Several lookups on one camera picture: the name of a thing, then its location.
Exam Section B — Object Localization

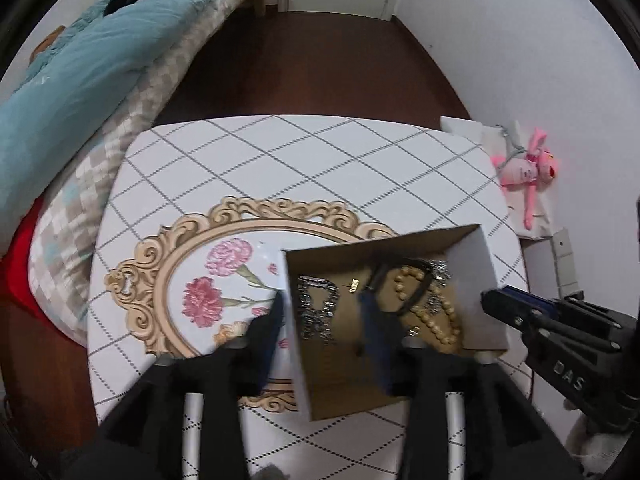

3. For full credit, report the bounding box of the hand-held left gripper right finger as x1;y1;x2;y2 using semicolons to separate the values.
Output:
357;291;586;480

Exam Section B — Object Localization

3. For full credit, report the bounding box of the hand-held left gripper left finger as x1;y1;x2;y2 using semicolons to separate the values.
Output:
67;290;288;480

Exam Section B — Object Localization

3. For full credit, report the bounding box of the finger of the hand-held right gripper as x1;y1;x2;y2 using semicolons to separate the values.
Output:
481;287;543;333
502;285;626;328

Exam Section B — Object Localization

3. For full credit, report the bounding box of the wide silver chain bracelet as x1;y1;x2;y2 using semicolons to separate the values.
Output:
297;275;341;345

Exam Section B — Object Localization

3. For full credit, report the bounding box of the white cardboard box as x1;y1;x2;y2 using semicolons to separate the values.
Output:
282;224;511;422

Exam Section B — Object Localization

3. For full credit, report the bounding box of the wooden bead bracelet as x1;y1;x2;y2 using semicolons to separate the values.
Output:
392;266;463;353

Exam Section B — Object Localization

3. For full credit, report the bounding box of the black hair band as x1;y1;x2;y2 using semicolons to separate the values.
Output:
370;257;436;316

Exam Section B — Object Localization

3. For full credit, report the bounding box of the thin silver chain bracelet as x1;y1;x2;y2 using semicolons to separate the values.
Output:
425;259;451;311

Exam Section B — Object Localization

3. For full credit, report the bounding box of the pink plush toy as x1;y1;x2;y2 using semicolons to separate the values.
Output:
492;127;558;231

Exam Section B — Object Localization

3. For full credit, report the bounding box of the table with diamond-pattern tablecloth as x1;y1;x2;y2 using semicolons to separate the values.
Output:
86;114;533;480

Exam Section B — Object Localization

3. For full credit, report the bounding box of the red blanket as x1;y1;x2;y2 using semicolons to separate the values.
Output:
0;205;91;348

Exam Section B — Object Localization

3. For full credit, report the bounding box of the light blue quilt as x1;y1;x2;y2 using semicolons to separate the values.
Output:
0;0;283;226

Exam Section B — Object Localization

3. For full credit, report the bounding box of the brown cloth item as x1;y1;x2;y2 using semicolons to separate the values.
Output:
30;27;66;61

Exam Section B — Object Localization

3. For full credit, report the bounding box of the white wall socket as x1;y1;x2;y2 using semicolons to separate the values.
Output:
555;256;581;295
550;227;575;261

